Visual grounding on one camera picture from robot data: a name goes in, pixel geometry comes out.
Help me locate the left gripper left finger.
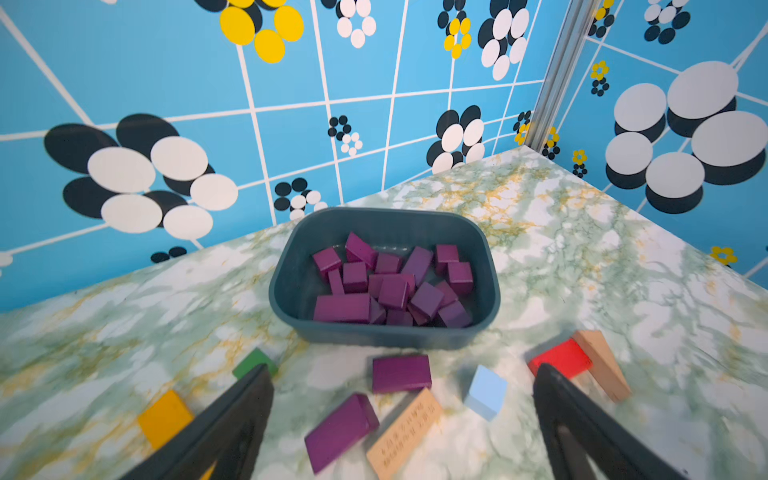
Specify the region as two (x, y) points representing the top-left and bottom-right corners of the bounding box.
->
(123, 365), (274, 479)

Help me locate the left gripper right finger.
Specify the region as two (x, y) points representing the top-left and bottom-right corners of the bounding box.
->
(533, 364), (684, 479)

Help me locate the yellow long brick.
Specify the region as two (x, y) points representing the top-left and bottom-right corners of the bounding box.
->
(138, 390), (194, 450)

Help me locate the purple tall triangle brick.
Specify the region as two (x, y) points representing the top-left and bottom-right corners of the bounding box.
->
(304, 393), (380, 474)

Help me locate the dark teal storage bin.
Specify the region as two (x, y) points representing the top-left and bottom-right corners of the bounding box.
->
(269, 208), (500, 349)

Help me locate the purple brick beside bin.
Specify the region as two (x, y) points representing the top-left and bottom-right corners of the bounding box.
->
(372, 355), (432, 394)

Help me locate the green cube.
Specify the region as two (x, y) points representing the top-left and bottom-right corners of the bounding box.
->
(232, 348), (278, 380)

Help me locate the natural wood triangle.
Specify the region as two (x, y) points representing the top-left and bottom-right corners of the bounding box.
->
(572, 330), (632, 403)

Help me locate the red rectangular brick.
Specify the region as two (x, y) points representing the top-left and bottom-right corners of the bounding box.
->
(527, 338), (593, 379)

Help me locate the light blue cube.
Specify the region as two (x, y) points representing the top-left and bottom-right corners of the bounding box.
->
(464, 365), (508, 421)

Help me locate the natural wood printed brick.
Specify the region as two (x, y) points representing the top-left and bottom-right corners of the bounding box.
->
(366, 388), (443, 479)

